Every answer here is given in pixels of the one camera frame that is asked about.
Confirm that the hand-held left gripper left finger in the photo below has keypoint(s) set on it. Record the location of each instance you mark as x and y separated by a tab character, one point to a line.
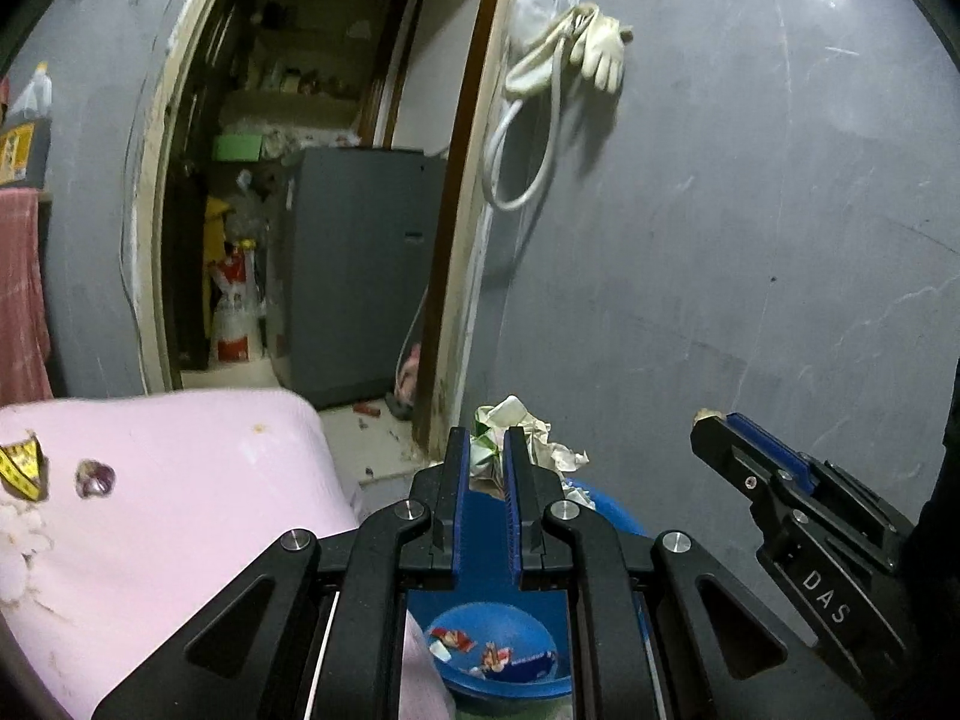
463	525

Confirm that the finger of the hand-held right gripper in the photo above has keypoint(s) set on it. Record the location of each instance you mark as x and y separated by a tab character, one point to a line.
772	450
739	465

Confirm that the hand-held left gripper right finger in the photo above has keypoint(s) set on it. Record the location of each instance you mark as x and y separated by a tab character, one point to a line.
512	525

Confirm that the small beige scrap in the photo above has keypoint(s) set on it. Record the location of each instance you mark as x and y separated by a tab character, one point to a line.
707	415

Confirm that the white paper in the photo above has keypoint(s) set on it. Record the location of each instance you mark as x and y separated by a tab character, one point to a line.
540	439

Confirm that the blue plastic basin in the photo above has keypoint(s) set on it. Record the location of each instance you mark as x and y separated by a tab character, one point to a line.
495	660

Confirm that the red snack wrapper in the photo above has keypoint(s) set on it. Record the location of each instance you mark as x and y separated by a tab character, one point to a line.
450	643

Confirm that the blue and white wrapper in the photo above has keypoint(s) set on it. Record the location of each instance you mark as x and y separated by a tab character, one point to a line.
510	664

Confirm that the small red floor item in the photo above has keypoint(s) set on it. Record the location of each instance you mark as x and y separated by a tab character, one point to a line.
367	410

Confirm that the pink slipper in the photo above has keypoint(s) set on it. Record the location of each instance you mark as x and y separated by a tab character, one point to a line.
409	379

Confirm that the pink blanket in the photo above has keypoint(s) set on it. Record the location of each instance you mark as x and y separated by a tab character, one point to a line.
195	495

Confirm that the red white bottle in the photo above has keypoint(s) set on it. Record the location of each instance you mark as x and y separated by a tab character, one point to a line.
236	315

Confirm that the yellow bag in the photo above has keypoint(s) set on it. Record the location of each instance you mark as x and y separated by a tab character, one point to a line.
216	240

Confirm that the green box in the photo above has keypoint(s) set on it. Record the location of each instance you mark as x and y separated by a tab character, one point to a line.
238	147

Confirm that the white rubber gloves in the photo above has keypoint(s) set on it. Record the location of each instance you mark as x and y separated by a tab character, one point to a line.
592	45

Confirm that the yellow snack wrapper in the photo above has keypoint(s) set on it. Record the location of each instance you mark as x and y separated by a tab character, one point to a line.
21	469

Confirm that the wooden storage shelf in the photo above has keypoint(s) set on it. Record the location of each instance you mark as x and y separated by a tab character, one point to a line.
322	67

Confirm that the clear plastic bag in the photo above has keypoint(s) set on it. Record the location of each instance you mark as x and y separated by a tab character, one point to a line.
540	11

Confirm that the pink hanging towel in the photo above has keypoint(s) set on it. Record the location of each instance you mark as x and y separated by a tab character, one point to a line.
21	292

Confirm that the yellow box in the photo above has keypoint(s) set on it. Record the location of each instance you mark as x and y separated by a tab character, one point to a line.
15	154

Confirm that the clear oil bottle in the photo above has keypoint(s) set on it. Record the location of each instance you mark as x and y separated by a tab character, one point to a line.
34	94

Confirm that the wooden door frame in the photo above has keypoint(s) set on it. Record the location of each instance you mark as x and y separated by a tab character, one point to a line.
457	277

